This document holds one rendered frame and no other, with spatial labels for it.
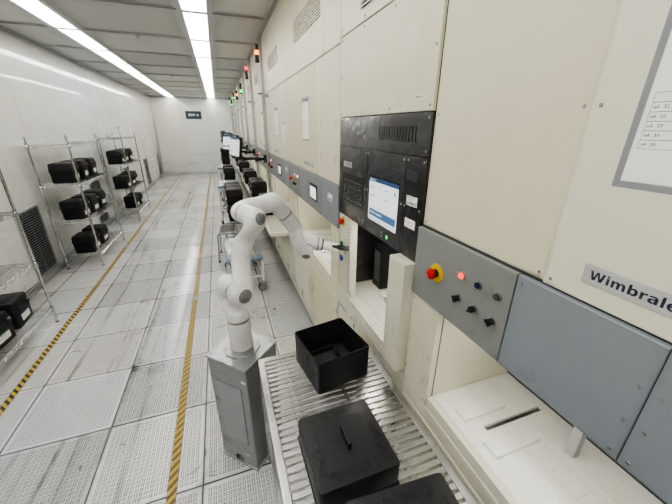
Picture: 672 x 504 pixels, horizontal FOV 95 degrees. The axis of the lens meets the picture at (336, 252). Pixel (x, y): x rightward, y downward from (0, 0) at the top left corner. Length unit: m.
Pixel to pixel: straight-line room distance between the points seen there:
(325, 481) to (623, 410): 0.82
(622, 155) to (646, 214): 0.11
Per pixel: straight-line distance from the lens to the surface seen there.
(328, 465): 1.25
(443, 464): 1.43
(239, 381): 1.83
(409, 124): 1.29
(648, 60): 0.79
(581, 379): 0.89
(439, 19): 1.23
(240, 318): 1.71
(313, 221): 3.42
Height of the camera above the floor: 1.90
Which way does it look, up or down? 22 degrees down
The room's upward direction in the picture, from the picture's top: straight up
